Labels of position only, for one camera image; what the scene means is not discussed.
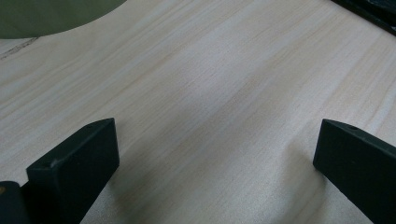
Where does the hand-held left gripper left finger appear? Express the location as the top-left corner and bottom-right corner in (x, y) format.
(26, 117), (120, 224)

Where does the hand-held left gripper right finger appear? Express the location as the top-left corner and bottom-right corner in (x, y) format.
(312, 119), (396, 224)

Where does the green plastic trash bin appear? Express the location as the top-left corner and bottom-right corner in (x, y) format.
(0, 0), (128, 40)

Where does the dark straight-edged object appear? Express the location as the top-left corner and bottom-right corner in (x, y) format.
(330, 0), (396, 36)

